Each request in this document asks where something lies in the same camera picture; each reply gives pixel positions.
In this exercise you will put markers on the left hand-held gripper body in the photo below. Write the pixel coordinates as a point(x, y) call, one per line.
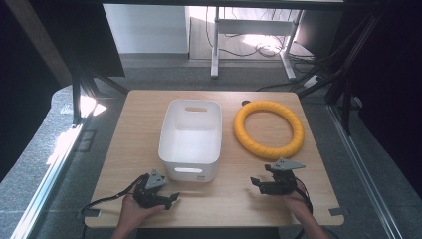
point(148, 195)

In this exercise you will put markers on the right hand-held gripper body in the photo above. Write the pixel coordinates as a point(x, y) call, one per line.
point(283, 181)

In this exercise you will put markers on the white plastic basket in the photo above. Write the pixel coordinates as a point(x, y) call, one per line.
point(190, 141)

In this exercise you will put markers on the person's left hand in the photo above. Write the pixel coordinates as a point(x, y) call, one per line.
point(136, 212)

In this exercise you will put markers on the person's right hand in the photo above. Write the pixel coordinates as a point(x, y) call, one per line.
point(297, 202)

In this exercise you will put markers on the dark floor plate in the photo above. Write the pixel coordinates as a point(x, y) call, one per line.
point(87, 141)

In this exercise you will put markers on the white power strip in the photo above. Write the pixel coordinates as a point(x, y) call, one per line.
point(312, 81)

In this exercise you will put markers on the black metal stand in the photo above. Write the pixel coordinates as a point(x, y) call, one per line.
point(84, 93)
point(341, 66)

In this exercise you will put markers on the black monitor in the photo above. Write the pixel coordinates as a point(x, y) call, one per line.
point(318, 31)

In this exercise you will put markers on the dark curtain panel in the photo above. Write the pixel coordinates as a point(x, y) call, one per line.
point(79, 33)

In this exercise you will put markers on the aluminium rail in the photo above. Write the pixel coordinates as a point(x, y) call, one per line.
point(365, 172)
point(49, 179)

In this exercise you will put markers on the white metal desk frame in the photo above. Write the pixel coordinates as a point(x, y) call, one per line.
point(253, 26)

